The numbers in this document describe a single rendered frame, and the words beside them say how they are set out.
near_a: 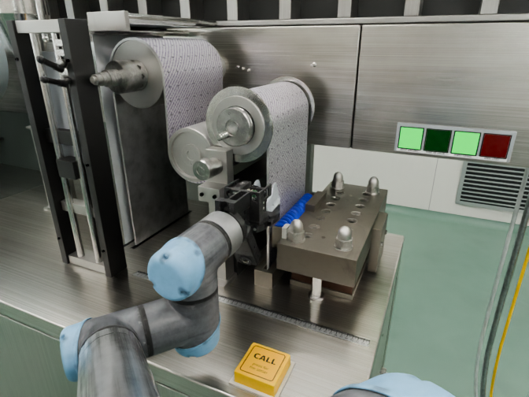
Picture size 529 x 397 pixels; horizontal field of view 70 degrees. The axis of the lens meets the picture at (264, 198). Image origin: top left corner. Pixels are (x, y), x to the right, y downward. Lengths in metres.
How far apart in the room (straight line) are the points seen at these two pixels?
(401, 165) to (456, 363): 1.82
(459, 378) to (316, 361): 1.43
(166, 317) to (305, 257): 0.30
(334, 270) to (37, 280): 0.67
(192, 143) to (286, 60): 0.37
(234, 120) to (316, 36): 0.38
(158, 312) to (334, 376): 0.30
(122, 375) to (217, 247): 0.22
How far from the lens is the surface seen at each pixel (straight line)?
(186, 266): 0.51
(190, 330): 0.59
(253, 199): 0.66
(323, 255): 0.74
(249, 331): 0.75
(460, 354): 2.20
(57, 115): 0.93
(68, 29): 0.81
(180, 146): 0.85
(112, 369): 0.43
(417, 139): 1.00
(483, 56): 0.98
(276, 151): 0.78
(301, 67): 1.04
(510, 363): 2.27
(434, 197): 3.53
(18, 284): 1.03
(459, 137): 0.99
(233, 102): 0.75
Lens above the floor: 1.40
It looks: 22 degrees down
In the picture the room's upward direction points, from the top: straight up
